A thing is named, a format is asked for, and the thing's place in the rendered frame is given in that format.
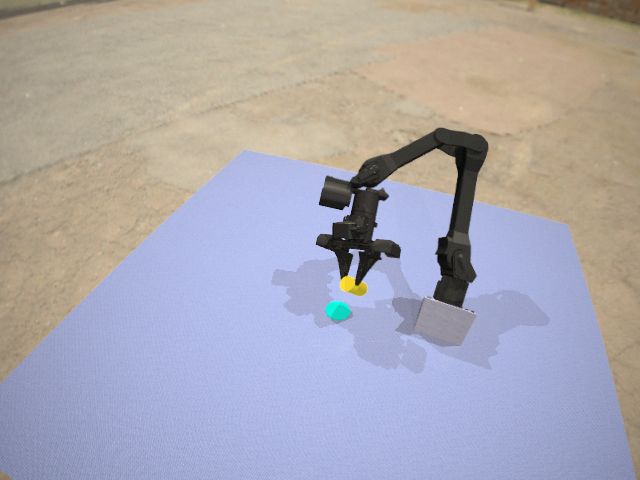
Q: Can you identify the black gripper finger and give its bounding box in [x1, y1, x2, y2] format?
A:
[355, 251, 382, 286]
[330, 248, 353, 280]

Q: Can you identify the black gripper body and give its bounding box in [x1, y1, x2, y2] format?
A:
[316, 211, 401, 259]

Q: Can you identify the cyan flat circle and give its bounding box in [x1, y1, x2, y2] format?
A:
[326, 302, 350, 320]

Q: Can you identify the yellow cylinder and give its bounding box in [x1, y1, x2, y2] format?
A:
[340, 276, 368, 297]

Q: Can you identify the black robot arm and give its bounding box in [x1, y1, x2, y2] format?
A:
[319, 128, 488, 309]

